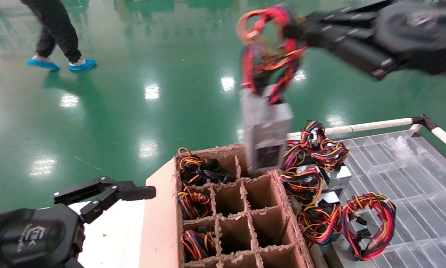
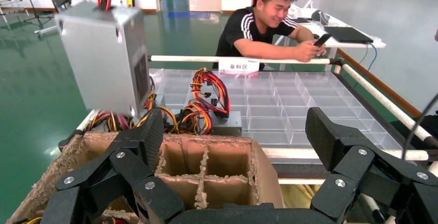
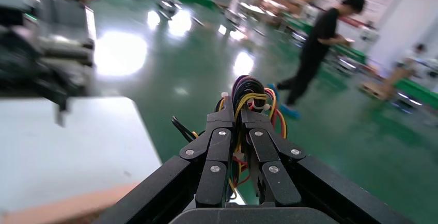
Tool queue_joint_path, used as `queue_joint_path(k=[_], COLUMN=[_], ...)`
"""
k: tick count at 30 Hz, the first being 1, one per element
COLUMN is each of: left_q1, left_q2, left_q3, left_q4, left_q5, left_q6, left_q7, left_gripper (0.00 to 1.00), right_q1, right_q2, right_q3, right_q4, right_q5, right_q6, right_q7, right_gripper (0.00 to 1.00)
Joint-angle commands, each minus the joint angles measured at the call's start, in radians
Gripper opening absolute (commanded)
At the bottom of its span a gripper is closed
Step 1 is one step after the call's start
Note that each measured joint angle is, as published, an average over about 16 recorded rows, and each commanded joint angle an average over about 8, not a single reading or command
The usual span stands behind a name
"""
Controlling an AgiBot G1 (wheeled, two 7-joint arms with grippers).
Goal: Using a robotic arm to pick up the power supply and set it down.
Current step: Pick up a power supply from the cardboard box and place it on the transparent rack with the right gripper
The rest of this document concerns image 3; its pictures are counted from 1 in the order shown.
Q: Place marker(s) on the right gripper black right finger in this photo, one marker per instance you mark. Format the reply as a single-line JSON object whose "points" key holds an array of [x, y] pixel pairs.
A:
{"points": [[279, 185]]}

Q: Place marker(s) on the person in black trousers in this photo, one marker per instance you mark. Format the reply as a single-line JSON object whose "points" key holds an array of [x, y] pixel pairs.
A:
{"points": [[318, 44]]}

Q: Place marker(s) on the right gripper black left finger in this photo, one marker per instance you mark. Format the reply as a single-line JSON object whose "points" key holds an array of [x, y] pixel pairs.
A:
{"points": [[214, 181]]}

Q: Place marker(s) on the tube frame cart dark shelves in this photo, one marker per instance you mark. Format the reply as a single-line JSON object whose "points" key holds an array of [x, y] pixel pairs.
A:
{"points": [[65, 49]]}

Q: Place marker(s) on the cardboard divider box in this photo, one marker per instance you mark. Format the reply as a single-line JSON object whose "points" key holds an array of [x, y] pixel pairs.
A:
{"points": [[68, 207]]}

